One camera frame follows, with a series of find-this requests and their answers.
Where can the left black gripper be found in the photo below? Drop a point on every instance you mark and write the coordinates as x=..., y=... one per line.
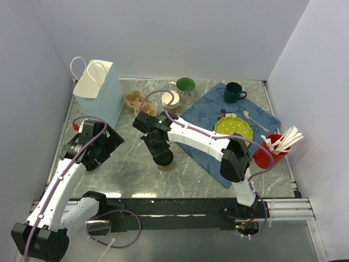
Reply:
x=113, y=141

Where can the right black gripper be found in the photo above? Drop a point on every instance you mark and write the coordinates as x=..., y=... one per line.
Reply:
x=154, y=151

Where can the black plastic cup lid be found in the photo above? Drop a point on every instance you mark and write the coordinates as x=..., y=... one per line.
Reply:
x=164, y=159

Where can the stack of brown paper cups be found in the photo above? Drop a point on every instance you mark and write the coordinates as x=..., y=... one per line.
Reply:
x=170, y=100

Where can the brown pulp cup carrier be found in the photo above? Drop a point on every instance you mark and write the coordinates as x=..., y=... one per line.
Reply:
x=133, y=101

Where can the brown paper cup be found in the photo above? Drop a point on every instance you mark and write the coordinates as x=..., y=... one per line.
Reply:
x=163, y=166

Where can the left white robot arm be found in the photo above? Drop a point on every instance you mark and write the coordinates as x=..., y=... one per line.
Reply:
x=46, y=233

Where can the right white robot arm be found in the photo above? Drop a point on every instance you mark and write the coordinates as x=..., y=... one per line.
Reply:
x=231, y=152

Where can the white mug green interior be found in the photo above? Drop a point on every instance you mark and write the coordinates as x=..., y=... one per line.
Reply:
x=185, y=87

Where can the light blue paper bag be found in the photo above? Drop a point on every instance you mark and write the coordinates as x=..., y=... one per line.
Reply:
x=98, y=91

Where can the blue alphabet cloth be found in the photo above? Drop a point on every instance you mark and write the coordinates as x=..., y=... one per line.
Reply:
x=205, y=113

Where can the yellow dotted plate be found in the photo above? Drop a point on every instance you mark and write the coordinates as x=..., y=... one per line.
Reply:
x=231, y=125

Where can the dark green mug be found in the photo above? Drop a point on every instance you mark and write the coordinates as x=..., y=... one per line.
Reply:
x=233, y=92

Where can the silver spoon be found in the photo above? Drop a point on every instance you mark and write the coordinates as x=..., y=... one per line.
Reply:
x=247, y=115

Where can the white paper-wrapped straws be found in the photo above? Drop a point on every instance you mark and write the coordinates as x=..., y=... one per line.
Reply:
x=282, y=144

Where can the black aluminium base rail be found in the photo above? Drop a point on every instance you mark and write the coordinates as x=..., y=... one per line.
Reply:
x=124, y=214

